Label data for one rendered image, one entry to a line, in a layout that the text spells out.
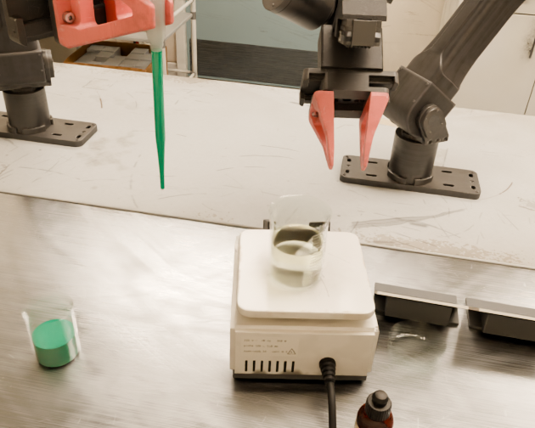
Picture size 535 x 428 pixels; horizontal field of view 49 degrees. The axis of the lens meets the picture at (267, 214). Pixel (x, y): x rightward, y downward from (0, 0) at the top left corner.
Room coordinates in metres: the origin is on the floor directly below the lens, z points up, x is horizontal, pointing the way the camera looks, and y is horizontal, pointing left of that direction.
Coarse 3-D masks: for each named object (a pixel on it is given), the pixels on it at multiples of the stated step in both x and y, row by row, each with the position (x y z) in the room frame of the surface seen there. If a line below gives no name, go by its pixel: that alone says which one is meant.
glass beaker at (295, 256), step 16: (272, 208) 0.42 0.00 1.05; (288, 208) 0.43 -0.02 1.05; (304, 208) 0.43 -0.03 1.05; (320, 208) 0.43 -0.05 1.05; (272, 224) 0.39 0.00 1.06; (304, 224) 0.43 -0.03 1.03; (320, 224) 0.39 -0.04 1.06; (272, 240) 0.40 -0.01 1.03; (288, 240) 0.39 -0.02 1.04; (304, 240) 0.39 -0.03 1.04; (320, 240) 0.39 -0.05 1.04; (272, 256) 0.40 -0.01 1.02; (288, 256) 0.39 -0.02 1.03; (304, 256) 0.39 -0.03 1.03; (320, 256) 0.40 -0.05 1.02; (272, 272) 0.40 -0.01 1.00; (288, 272) 0.39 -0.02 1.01; (304, 272) 0.39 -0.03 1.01; (320, 272) 0.40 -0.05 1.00; (288, 288) 0.39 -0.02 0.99; (304, 288) 0.39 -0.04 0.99
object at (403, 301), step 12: (384, 288) 0.50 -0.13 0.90; (396, 288) 0.50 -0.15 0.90; (408, 288) 0.50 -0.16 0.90; (384, 300) 0.48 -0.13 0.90; (396, 300) 0.45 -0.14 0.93; (408, 300) 0.46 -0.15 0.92; (420, 300) 0.44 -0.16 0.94; (432, 300) 0.46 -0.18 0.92; (444, 300) 0.48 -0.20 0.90; (456, 300) 0.48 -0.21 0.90; (384, 312) 0.46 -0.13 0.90; (396, 312) 0.45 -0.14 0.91; (408, 312) 0.45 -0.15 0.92; (420, 312) 0.45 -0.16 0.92; (432, 312) 0.45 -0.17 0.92; (444, 312) 0.44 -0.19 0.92; (456, 312) 0.46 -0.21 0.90; (444, 324) 0.44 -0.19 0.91; (456, 324) 0.45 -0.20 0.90
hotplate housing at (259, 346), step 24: (240, 336) 0.36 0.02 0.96; (264, 336) 0.36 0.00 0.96; (288, 336) 0.36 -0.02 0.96; (312, 336) 0.36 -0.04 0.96; (336, 336) 0.36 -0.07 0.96; (360, 336) 0.36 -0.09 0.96; (240, 360) 0.36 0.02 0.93; (264, 360) 0.36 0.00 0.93; (288, 360) 0.36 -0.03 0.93; (312, 360) 0.36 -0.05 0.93; (336, 360) 0.36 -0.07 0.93; (360, 360) 0.36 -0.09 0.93
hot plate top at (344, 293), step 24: (240, 240) 0.46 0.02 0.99; (264, 240) 0.46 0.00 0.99; (336, 240) 0.47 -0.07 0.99; (240, 264) 0.42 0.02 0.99; (264, 264) 0.42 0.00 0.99; (336, 264) 0.43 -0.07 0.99; (360, 264) 0.43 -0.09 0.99; (240, 288) 0.39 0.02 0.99; (264, 288) 0.39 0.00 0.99; (336, 288) 0.40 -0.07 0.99; (360, 288) 0.40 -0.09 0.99; (240, 312) 0.36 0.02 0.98; (264, 312) 0.36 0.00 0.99; (288, 312) 0.36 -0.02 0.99; (312, 312) 0.36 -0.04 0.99; (336, 312) 0.37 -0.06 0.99; (360, 312) 0.37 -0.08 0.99
